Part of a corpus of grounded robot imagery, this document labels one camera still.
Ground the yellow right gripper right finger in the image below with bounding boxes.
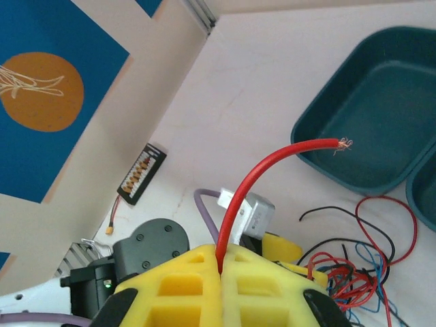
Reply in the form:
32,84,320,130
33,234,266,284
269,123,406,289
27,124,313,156
221,244,352,327

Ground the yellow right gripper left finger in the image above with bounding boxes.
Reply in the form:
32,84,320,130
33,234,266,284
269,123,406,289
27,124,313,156
91,243,224,327

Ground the black wire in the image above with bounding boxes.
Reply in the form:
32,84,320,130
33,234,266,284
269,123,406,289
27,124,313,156
298,205,409,327

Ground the red wire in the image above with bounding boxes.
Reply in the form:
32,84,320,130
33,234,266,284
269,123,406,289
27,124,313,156
306,196,419,309
215,136,354,276

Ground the light blue wire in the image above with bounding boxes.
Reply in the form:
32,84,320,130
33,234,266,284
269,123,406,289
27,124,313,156
354,248,403,323

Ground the black charging board with lead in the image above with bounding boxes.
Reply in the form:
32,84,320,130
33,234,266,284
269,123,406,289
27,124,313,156
104,142,168,238

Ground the teal plastic bin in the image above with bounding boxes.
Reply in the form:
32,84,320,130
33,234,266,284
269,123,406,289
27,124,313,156
290,26,436,197
405,144,436,234

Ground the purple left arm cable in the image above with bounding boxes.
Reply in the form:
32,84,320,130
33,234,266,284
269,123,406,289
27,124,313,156
193,187,221,247

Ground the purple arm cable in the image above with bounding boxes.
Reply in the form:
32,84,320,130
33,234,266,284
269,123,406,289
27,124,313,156
0,311,90,327
193,187,221,247

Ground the metal wire hook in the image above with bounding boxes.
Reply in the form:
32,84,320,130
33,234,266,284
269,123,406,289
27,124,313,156
80,237,114,260

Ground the aluminium rail platform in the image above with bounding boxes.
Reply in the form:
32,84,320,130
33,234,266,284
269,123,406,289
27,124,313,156
54,242,90,277

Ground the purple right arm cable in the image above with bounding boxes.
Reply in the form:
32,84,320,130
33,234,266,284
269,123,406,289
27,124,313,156
0,311,90,327

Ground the aluminium frame post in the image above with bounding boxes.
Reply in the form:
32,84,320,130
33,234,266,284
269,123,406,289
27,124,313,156
182,0,218,37

